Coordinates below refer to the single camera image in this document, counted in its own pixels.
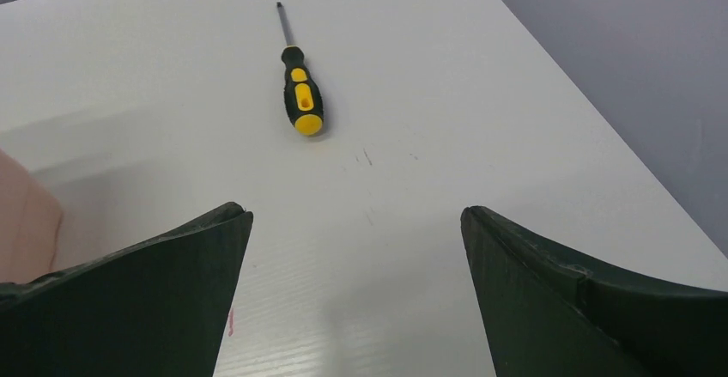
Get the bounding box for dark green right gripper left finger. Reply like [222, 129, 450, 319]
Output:
[1, 202, 253, 376]

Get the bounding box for black and yellow screwdriver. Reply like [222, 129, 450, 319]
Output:
[276, 2, 325, 137]

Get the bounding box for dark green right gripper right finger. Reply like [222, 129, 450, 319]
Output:
[460, 206, 727, 376]

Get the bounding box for pink plastic bin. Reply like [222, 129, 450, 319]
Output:
[1, 153, 63, 283]

